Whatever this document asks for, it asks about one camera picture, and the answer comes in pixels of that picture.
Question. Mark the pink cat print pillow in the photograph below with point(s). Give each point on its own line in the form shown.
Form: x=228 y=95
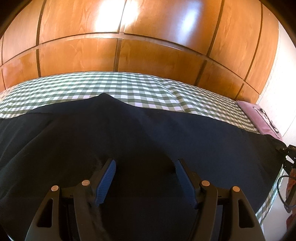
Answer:
x=259 y=115

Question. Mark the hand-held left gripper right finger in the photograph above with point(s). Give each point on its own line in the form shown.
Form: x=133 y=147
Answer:
x=185 y=180

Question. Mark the green checked bed sheet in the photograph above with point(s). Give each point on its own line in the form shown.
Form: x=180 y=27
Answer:
x=115 y=85

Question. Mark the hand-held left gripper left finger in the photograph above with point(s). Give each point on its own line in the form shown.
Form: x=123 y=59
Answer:
x=105 y=180

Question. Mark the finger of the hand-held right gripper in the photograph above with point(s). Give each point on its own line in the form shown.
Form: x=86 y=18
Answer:
x=281 y=149

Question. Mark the black pants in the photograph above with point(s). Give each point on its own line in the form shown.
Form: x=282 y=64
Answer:
x=161 y=134

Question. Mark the wooden panelled wardrobe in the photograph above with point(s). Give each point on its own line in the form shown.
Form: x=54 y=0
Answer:
x=148 y=41

